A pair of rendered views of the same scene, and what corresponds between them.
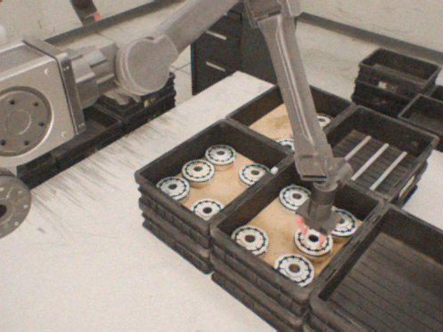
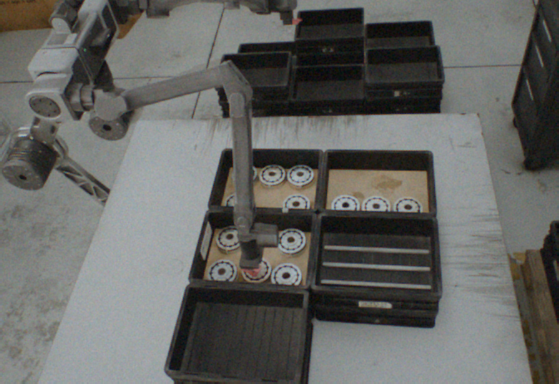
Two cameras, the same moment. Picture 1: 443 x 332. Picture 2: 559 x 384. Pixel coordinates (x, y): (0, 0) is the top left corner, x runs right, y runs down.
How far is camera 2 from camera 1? 1.46 m
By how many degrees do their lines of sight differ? 46
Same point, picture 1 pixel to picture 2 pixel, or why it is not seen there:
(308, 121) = (237, 186)
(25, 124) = (48, 109)
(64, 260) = (183, 172)
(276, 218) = not seen: hidden behind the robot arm
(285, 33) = (234, 123)
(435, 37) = not seen: outside the picture
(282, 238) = not seen: hidden behind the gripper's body
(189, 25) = (149, 95)
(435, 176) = (471, 338)
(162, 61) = (115, 108)
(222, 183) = (278, 194)
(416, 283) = (270, 350)
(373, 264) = (269, 317)
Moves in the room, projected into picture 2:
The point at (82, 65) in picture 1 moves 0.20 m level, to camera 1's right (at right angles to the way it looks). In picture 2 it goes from (76, 96) to (100, 133)
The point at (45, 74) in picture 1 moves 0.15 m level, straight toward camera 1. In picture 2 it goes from (54, 95) to (13, 128)
